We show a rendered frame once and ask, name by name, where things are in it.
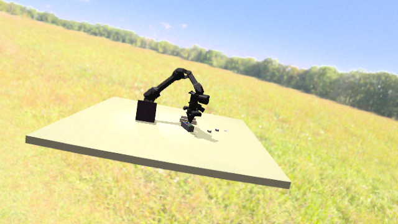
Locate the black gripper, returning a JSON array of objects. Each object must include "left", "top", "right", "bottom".
[{"left": 183, "top": 101, "right": 201, "bottom": 123}]

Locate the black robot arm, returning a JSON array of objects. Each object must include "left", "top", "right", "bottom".
[{"left": 144, "top": 68, "right": 210, "bottom": 113}]

